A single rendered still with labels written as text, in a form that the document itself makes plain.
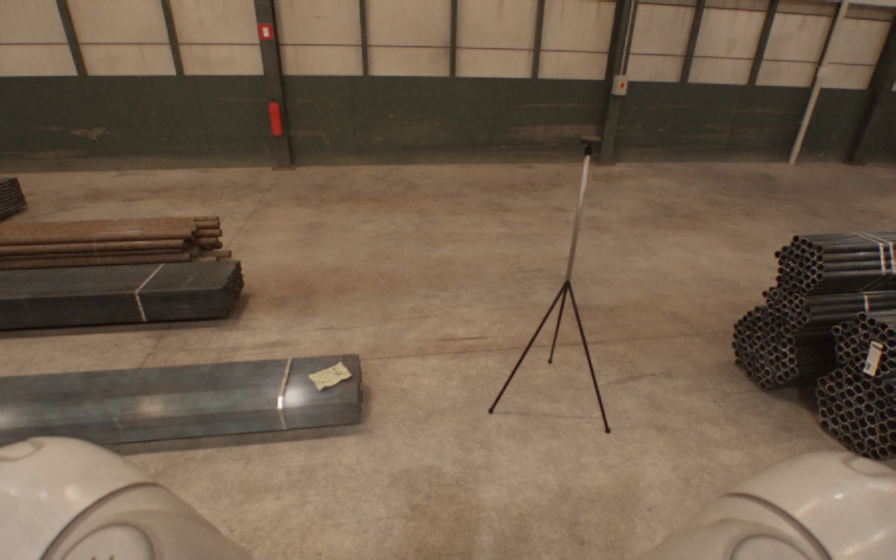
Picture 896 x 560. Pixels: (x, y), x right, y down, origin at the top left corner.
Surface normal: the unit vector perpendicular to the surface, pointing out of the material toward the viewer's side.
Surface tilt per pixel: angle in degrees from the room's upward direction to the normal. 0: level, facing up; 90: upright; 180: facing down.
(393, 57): 90
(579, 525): 0
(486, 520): 0
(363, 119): 90
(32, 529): 27
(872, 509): 17
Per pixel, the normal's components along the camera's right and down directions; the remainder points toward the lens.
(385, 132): 0.15, 0.45
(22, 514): -0.13, -0.64
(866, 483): 0.11, -0.88
